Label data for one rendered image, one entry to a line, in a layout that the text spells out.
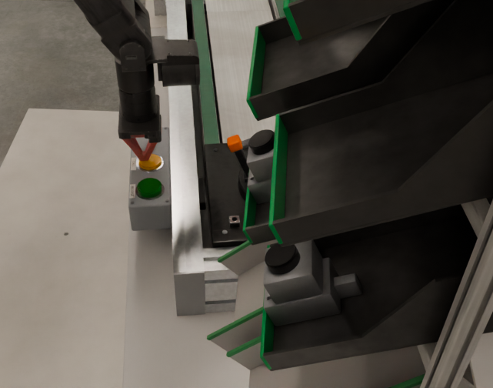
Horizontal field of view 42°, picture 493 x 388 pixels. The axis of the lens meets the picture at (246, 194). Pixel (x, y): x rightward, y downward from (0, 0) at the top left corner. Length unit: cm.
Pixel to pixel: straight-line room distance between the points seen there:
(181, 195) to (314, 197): 61
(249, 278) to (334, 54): 38
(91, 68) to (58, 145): 190
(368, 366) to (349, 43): 32
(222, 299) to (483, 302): 59
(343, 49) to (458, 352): 28
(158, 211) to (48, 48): 246
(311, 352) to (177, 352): 46
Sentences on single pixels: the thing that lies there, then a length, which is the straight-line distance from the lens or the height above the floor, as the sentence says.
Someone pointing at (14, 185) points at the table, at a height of 86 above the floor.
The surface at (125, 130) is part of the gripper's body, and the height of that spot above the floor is 107.
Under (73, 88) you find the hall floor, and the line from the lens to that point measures 312.
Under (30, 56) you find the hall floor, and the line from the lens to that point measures 342.
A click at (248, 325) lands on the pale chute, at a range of 78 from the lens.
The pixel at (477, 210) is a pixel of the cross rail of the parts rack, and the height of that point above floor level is 139.
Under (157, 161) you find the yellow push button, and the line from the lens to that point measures 113.
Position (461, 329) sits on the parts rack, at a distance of 48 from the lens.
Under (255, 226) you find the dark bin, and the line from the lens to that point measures 66.
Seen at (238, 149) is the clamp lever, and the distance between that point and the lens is 100.
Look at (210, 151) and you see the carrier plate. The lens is 114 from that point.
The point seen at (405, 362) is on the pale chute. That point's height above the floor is 114.
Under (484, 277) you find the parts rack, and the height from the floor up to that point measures 137.
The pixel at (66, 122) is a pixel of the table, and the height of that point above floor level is 86.
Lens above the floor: 168
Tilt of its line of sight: 43 degrees down
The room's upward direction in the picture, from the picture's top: 2 degrees clockwise
